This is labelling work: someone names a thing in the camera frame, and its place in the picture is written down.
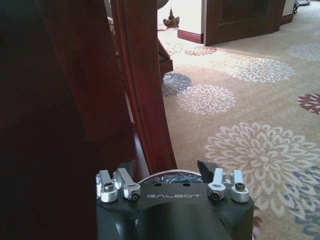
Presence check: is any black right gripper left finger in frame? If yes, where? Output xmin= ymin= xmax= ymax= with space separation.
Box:
xmin=95 ymin=161 xmax=141 ymax=203

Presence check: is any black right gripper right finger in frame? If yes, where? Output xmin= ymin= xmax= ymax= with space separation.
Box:
xmin=196 ymin=159 xmax=250 ymax=203

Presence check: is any dark red wooden table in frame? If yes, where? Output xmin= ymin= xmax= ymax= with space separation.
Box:
xmin=0 ymin=0 xmax=178 ymax=240

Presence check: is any red wooden baseboard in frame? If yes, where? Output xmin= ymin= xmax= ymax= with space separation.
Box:
xmin=177 ymin=29 xmax=204 ymax=45

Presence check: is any dark wooden door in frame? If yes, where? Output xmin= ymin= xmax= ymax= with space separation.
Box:
xmin=203 ymin=0 xmax=287 ymax=47

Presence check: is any dark ornate floor ornament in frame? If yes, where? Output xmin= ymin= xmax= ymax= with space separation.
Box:
xmin=162 ymin=7 xmax=180 ymax=28

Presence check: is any wire mesh trash bin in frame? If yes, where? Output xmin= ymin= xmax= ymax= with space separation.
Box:
xmin=138 ymin=169 xmax=203 ymax=185

